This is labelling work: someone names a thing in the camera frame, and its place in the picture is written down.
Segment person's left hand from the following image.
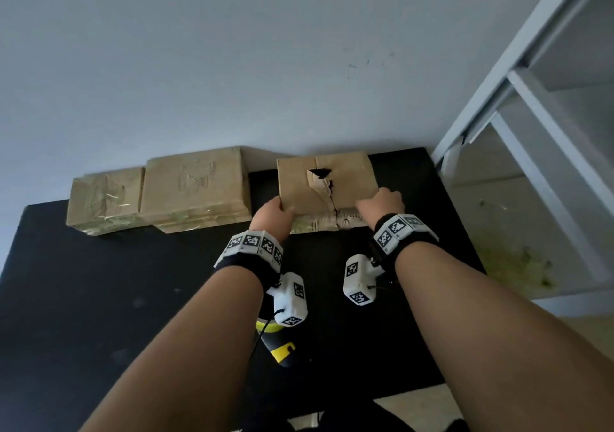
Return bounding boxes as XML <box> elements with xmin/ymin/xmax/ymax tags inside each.
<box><xmin>248</xmin><ymin>195</ymin><xmax>296</xmax><ymax>245</ymax></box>

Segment person's right hand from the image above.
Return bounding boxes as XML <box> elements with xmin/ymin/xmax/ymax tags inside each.
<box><xmin>354</xmin><ymin>187</ymin><xmax>406</xmax><ymax>232</ymax></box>

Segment wide cardboard box torn flap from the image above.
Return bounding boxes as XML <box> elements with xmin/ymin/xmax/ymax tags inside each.
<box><xmin>276</xmin><ymin>150</ymin><xmax>380</xmax><ymax>235</ymax></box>

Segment tall cardboard box square hole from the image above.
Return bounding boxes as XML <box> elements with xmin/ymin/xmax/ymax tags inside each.
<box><xmin>139</xmin><ymin>146</ymin><xmax>254</xmax><ymax>235</ymax></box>

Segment small cardboard box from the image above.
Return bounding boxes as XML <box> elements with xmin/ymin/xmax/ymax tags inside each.
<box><xmin>65</xmin><ymin>166</ymin><xmax>147</xmax><ymax>237</ymax></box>

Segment person's right forearm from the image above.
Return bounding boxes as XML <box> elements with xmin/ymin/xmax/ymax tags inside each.
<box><xmin>394</xmin><ymin>242</ymin><xmax>614</xmax><ymax>432</ymax></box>

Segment person's left forearm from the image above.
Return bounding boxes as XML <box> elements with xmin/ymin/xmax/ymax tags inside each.
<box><xmin>79</xmin><ymin>266</ymin><xmax>265</xmax><ymax>432</ymax></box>

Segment black marker wristband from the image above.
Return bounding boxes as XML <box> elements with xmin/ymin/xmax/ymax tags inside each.
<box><xmin>213</xmin><ymin>229</ymin><xmax>285</xmax><ymax>293</ymax></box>
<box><xmin>370</xmin><ymin>213</ymin><xmax>440</xmax><ymax>274</ymax></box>

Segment black shorts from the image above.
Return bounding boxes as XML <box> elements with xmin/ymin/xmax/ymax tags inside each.
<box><xmin>244</xmin><ymin>396</ymin><xmax>471</xmax><ymax>432</ymax></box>

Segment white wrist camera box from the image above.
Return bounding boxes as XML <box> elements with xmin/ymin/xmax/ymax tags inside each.
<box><xmin>266</xmin><ymin>272</ymin><xmax>309</xmax><ymax>328</ymax></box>
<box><xmin>342</xmin><ymin>253</ymin><xmax>386</xmax><ymax>307</ymax></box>

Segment black camera cable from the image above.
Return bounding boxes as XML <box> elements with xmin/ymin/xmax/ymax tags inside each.
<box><xmin>249</xmin><ymin>307</ymin><xmax>285</xmax><ymax>365</ymax></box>

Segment white metal shelf frame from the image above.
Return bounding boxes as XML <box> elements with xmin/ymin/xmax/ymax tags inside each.
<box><xmin>430</xmin><ymin>0</ymin><xmax>614</xmax><ymax>318</ymax></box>

